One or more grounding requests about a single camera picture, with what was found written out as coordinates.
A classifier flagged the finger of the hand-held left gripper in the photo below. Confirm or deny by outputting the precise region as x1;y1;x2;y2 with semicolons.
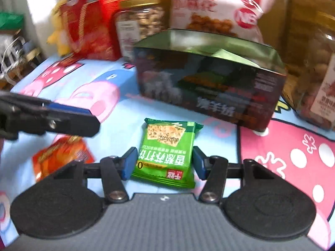
0;91;100;140

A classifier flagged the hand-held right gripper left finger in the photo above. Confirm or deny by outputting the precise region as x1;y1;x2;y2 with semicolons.
52;147;138;204

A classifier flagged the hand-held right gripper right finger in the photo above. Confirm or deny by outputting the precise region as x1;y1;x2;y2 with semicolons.
192;146;283;204

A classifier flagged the orange snack packet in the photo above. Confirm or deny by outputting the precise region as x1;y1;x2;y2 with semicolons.
32;135;95;182

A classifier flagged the green cracker packet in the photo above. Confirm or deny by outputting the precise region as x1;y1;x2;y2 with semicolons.
131;118;204;189

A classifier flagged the black cardboard box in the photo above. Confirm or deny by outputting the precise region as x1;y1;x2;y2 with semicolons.
132;29;287;132

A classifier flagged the yellow duck plush toy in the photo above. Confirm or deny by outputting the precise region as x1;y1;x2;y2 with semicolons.
46;0;71;56

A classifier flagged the printed blanket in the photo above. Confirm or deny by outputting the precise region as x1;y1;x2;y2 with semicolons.
0;54;335;251

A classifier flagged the red gift bag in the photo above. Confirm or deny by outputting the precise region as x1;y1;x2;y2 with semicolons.
59;0;129;61

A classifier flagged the green cardboard box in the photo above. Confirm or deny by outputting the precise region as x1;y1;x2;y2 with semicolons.
0;12;24;30

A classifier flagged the small gold-lid nut jar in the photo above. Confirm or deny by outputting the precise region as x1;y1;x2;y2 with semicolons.
114;0;168;60

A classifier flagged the tall yellow-lid nut jar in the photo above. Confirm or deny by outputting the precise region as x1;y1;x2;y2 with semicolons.
293;10;335;131

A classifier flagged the large pink snack bag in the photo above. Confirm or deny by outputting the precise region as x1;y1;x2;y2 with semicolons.
167;0;279;44

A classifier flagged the brown woven seat cushion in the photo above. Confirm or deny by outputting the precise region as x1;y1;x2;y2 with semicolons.
283;0;335;105

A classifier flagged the metal wire rack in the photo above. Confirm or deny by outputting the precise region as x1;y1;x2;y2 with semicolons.
0;35;42;84

